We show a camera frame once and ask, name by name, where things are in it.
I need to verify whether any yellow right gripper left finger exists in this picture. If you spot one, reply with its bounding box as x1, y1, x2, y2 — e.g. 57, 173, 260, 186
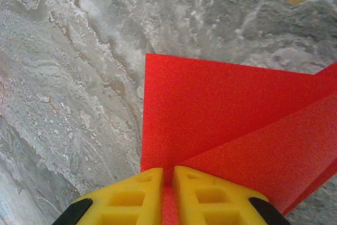
52, 167, 164, 225

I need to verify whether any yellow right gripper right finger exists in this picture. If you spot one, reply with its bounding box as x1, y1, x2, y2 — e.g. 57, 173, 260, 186
172, 165, 292, 225

